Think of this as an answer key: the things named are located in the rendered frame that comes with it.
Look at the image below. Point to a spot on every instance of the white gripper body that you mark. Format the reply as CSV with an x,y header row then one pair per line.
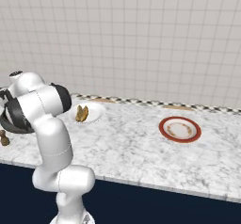
x,y
2,106

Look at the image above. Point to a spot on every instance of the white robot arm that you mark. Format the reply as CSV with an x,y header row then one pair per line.
x,y
51,140

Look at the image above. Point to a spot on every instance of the brown sausage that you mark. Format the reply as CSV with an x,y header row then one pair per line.
x,y
78,115

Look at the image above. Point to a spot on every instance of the tan bun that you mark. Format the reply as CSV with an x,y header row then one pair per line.
x,y
85,111

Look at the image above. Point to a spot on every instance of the white bowl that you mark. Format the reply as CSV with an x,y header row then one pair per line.
x,y
95,112

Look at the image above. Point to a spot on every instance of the red rimmed white plate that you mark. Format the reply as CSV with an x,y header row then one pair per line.
x,y
179,129

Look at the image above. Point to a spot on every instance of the small brown pepper mill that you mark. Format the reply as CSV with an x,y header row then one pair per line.
x,y
4,139

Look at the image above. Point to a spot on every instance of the dark blue counter cabinet front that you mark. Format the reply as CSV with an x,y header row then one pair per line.
x,y
163,207

